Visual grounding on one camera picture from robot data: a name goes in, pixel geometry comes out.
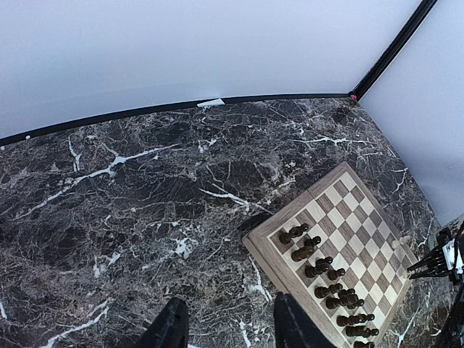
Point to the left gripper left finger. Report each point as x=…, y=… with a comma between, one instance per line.
x=170, y=328

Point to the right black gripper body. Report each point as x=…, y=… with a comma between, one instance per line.
x=433, y=265

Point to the wooden chess board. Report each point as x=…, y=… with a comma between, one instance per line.
x=337, y=217

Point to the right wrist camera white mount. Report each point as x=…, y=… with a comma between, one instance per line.
x=451, y=259

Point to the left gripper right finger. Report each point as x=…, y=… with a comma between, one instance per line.
x=293, y=327

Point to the white chess pawn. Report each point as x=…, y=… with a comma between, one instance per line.
x=402, y=241

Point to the black chess pieces row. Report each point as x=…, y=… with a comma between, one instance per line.
x=329, y=265

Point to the right black frame post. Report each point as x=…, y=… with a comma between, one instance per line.
x=394, y=48

